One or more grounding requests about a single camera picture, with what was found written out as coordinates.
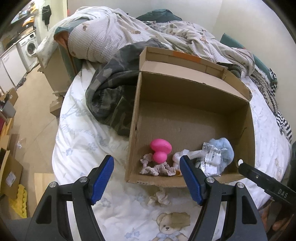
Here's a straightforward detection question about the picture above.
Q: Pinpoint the pink rubber toy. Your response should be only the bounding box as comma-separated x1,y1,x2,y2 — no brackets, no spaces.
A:
149,138,173,164

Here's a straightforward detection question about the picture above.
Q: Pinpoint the white washing machine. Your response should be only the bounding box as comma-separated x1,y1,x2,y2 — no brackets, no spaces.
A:
17,32,38,70

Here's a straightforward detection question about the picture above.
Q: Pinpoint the camouflage garment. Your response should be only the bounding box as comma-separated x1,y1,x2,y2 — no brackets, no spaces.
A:
85,38,241,137

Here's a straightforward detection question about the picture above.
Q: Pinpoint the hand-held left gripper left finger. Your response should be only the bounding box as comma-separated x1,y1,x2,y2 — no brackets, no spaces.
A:
29,155,115,241

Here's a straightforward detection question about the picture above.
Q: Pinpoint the small cardboard box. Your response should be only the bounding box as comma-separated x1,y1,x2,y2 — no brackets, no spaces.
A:
0,88,19,105

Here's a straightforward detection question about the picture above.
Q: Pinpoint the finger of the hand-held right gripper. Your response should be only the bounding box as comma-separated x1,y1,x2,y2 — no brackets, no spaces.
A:
238,159,296,207

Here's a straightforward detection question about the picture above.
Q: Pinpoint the cardboard box under bed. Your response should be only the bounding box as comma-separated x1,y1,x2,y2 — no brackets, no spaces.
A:
50,96,64,116

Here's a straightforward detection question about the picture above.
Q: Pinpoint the clear plastic bag with label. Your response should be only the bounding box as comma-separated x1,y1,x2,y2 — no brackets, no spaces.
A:
200,142,223,176

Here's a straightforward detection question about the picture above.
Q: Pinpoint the yellow egg tray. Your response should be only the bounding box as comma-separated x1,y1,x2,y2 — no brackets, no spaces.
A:
9,184,28,218

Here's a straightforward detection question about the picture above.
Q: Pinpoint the person's right hand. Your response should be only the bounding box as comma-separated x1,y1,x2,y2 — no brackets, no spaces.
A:
264,202,293,234

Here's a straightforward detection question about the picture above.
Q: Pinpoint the grey bin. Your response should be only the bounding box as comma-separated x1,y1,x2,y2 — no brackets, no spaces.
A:
0,101,16,118

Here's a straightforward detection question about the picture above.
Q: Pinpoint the dark green pillow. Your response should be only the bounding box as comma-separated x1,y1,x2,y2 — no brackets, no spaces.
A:
136,9,182,24

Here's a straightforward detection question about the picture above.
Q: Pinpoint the beige bed frame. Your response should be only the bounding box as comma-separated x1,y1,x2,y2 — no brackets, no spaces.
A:
37,25,79,95

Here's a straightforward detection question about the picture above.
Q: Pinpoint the black white striped cloth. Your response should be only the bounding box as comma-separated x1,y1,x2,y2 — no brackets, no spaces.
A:
268,67,293,143

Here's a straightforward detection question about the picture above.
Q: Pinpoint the black hanging bag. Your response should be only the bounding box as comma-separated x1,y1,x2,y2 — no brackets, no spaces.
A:
42,5,52,25

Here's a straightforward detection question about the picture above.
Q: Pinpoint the light blue plush toy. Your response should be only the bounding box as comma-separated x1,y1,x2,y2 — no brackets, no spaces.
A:
208,137,234,174

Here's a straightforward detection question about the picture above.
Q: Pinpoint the patterned knitted blanket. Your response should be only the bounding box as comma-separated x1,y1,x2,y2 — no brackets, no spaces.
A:
250,70,281,114

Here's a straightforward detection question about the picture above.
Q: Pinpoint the flat cardboard box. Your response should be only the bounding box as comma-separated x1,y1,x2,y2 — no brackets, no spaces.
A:
0,151,23,200

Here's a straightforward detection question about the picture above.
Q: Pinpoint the floral lace scrunchie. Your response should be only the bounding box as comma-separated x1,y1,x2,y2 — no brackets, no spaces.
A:
147,190,171,206
139,153,177,177

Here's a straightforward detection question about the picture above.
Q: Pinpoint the teal pillow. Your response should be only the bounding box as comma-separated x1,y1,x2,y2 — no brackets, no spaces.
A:
220,33,271,77

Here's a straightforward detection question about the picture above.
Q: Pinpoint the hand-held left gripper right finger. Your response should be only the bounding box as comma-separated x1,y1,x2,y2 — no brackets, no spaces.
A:
179,155,269,241

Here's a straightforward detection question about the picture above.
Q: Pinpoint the crumpled beige patterned duvet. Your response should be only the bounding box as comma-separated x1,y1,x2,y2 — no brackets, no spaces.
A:
36,6,255,77

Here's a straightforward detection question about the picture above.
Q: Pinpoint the white plush toy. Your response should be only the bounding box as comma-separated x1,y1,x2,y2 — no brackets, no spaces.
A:
172,149,204,167

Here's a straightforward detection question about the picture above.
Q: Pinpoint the white cabinet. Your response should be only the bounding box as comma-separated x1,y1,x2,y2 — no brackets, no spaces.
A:
0,44,28,91

